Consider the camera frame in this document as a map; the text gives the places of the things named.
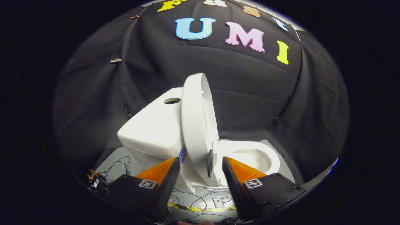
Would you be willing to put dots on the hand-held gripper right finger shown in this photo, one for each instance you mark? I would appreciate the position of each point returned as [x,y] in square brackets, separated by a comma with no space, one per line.
[236,190]

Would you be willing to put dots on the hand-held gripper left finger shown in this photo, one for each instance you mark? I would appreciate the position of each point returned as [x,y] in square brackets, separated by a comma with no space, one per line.
[165,193]

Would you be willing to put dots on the black round lid lift tab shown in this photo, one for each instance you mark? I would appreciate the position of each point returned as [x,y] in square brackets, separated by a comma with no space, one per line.
[211,162]

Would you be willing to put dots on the white toilet lid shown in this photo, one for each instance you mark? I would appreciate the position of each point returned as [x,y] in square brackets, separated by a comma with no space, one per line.
[193,125]

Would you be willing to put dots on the white toilet seat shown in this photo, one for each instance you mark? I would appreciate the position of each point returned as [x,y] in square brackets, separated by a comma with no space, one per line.
[243,144]

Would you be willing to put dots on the white toilet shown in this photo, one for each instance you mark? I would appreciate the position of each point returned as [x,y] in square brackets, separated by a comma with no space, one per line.
[150,131]

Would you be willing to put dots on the small white adapter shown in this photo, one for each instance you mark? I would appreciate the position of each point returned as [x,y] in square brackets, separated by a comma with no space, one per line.
[218,202]

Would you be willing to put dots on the yellow black floor tape strip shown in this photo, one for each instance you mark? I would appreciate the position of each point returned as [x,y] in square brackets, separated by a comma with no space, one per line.
[195,208]

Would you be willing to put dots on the small orange white gadget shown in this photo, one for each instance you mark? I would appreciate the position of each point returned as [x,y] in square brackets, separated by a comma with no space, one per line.
[95,181]

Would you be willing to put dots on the black backdrop cloth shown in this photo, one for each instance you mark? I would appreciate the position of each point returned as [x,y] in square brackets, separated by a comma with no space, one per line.
[250,93]

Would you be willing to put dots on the small silver clip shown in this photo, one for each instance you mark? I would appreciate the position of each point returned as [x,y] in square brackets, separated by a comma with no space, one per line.
[115,60]

